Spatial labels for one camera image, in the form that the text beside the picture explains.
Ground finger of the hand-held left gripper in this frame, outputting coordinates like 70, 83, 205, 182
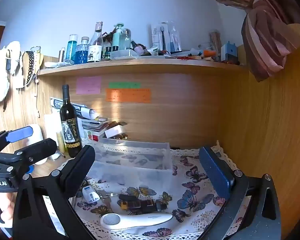
0, 138, 58, 173
0, 126, 34, 153

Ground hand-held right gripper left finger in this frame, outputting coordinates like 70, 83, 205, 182
12, 145, 97, 240

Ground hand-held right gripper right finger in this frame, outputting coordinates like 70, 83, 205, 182
199, 145, 282, 240

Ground person's left hand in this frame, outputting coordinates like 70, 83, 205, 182
0, 192, 16, 227

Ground yellow tube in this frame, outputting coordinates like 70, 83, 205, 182
56, 131, 65, 153

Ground small white blue-button device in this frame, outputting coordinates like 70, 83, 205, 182
82, 186, 100, 204

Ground white paper card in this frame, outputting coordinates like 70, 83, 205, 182
44, 114, 63, 140

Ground butterfly print table cloth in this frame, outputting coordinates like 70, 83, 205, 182
41, 140, 250, 240

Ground dark wine bottle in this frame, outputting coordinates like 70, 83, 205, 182
59, 84, 83, 158

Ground stack of magazines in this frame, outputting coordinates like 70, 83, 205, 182
81, 116, 109, 137

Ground rolled newspaper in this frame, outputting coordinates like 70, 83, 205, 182
50, 96, 99, 120

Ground white fluffy cloth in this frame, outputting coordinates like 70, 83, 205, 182
0, 41, 23, 105

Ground small white carton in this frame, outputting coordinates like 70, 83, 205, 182
104, 125, 126, 138

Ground studded belt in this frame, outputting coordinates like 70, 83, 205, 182
25, 51, 37, 87

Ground clear plastic storage box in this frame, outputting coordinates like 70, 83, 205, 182
86, 137, 174, 188

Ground brown glass bottle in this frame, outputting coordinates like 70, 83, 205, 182
119, 194, 168, 212

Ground white handheld massager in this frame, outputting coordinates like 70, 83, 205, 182
100, 212, 174, 235

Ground pink sticky note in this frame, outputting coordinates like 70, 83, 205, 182
76, 76, 102, 95

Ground orange sticky note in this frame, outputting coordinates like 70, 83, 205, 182
106, 88, 151, 103

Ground tall blue liquid bottle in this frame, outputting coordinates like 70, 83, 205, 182
66, 34, 78, 62

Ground squat blue glass bottle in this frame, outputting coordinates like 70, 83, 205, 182
74, 37, 89, 65

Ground green sticky note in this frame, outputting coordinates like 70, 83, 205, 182
109, 82, 141, 89

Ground clear bottle with white label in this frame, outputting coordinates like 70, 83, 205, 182
87, 21, 103, 63

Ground small green bottle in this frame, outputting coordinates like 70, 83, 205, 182
102, 39, 112, 59

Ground blue and white box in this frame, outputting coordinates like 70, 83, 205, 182
220, 42, 238, 63

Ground white plastic tray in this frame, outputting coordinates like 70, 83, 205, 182
110, 49, 138, 60

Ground wooden shelf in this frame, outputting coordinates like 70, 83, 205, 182
37, 56, 250, 77

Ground bundle of wooden sticks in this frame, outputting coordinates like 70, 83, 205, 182
209, 31, 222, 55

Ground teal pump bottle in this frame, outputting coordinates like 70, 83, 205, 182
112, 23, 124, 53

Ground clear empty bottle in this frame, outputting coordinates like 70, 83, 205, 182
122, 28, 132, 50

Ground clear plastic package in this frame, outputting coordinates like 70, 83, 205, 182
169, 21, 182, 53

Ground toothbrush package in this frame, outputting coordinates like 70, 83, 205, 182
151, 22, 170, 52

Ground striped brown curtain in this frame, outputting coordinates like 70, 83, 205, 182
196, 0, 300, 83

